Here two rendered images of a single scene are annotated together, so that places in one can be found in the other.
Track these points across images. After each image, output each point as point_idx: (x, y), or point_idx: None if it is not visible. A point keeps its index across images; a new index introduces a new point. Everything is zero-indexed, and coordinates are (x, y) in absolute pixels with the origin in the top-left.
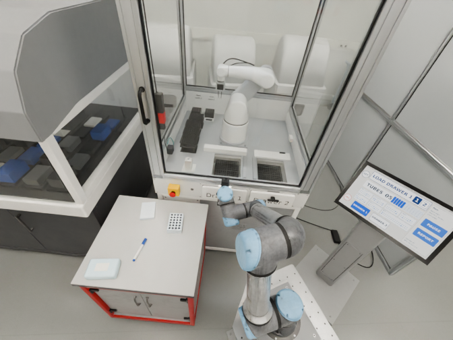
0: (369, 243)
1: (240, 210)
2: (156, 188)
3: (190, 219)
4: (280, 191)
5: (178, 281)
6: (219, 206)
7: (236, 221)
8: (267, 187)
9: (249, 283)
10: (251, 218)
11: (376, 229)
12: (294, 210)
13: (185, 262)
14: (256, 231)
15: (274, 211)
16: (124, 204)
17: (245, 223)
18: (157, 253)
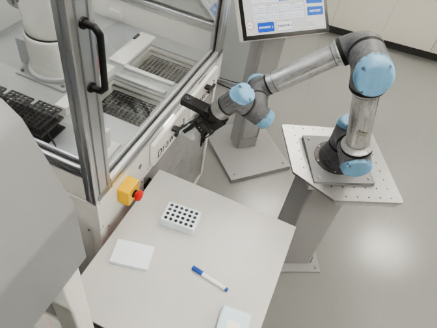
0: (274, 61)
1: (263, 97)
2: (101, 221)
3: (179, 200)
4: (207, 71)
5: (274, 239)
6: (160, 163)
7: (272, 110)
8: (199, 77)
9: (370, 112)
10: (185, 144)
11: (289, 34)
12: (213, 89)
13: (250, 224)
14: (372, 53)
15: (307, 55)
16: (92, 295)
17: (180, 160)
18: (224, 256)
